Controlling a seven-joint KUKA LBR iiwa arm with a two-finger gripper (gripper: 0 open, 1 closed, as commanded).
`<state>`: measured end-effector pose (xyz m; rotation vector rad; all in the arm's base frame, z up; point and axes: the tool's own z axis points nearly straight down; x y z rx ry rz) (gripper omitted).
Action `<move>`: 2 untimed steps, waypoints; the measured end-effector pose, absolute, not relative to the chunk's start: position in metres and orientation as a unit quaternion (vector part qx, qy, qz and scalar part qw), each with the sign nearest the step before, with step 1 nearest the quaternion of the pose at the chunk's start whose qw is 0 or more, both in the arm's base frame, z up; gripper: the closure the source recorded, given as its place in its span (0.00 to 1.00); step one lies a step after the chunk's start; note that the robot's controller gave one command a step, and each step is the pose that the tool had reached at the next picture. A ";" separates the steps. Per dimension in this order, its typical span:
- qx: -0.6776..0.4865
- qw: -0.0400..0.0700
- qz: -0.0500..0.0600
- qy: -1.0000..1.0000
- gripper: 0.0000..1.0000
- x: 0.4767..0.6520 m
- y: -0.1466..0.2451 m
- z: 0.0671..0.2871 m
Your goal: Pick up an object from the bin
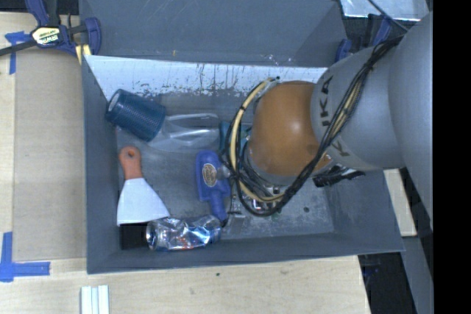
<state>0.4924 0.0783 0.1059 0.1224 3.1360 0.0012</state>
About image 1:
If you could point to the blue plastic tool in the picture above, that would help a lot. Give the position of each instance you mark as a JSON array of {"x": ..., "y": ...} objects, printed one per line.
[{"x": 209, "y": 173}]

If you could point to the crushed silver blue can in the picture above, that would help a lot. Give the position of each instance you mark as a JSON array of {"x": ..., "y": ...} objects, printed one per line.
[{"x": 184, "y": 233}]

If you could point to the clear plastic bottle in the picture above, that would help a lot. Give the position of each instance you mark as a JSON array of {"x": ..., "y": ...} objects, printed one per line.
[{"x": 191, "y": 132}]

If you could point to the black block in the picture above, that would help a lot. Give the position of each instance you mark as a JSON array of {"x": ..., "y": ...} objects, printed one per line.
[{"x": 132, "y": 237}]

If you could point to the blue ribbed cup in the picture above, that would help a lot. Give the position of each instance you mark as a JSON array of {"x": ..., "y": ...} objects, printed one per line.
[{"x": 136, "y": 115}]

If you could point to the grey metal bin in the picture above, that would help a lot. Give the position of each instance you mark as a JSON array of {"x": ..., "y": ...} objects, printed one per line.
[{"x": 206, "y": 22}]

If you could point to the pale wood board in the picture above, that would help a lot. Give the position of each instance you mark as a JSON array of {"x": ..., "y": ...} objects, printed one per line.
[{"x": 48, "y": 158}]

